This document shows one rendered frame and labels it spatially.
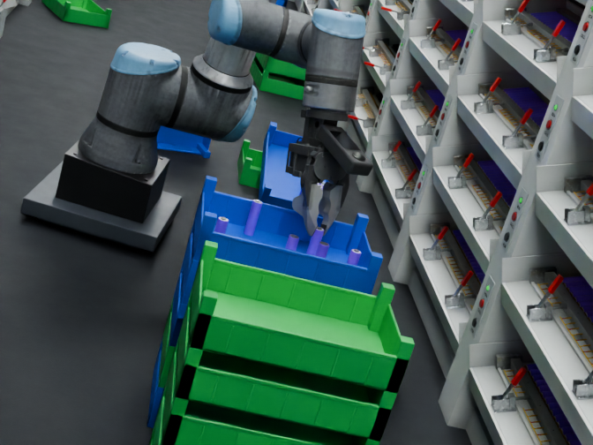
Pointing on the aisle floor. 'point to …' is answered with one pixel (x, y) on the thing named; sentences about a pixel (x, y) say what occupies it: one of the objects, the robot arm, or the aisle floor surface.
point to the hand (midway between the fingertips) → (319, 229)
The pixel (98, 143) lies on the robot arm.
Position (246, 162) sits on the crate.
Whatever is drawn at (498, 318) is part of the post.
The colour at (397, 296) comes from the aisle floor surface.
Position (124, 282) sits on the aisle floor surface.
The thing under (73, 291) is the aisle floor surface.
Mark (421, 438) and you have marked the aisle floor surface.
